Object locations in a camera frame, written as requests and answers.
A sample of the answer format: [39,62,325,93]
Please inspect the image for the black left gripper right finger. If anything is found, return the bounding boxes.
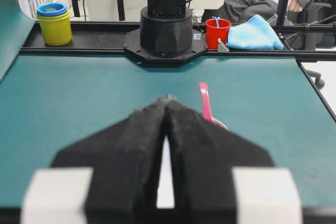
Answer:
[165,100,302,223]

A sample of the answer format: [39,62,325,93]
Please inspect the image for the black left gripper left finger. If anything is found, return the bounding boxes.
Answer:
[22,101,166,223]

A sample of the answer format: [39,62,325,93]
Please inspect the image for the pink plastic spoon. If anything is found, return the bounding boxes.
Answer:
[198,82,228,131]

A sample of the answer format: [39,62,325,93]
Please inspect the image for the light blue cloth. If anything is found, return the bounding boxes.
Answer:
[226,14,284,50]

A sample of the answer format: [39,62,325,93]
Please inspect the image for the red plastic cup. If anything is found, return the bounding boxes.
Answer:
[205,17,232,50]

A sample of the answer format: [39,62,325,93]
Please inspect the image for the yellow stacked plastic cups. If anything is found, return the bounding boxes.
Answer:
[36,3,72,46]

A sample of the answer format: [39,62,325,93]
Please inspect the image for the black office chair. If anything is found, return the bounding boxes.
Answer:
[286,1,336,90]

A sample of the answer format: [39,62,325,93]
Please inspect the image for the small metal bracket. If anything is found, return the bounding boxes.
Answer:
[217,38,229,53]

